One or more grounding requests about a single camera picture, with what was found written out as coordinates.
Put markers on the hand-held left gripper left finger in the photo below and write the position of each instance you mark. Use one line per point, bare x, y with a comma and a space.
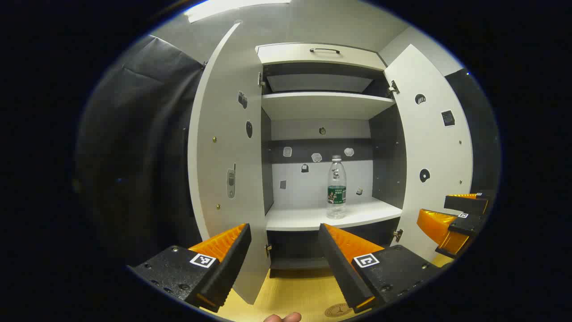
230, 264

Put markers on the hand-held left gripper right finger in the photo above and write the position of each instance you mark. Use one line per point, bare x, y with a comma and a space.
339, 264

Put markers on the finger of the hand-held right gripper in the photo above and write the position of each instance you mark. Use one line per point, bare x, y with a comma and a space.
461, 226
464, 204

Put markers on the round brown coaster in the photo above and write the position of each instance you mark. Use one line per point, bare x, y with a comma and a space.
337, 311

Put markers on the white cabinet door headphone sticker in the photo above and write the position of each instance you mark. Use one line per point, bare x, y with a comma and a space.
433, 147

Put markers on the white grey cabinet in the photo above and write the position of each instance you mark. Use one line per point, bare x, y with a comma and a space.
313, 188

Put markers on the clear plastic bottle green label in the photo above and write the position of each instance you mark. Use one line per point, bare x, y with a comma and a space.
336, 179

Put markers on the white cabinet door camera sticker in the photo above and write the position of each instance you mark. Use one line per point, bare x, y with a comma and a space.
223, 134

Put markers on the metal door hinge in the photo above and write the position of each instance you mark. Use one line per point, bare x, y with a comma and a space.
394, 87
398, 235
261, 80
268, 249

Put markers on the white cabinet shelf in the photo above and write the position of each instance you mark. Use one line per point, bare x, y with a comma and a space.
304, 217
321, 107

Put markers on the white cabinet drawer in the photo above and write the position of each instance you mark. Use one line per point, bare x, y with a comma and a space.
286, 56

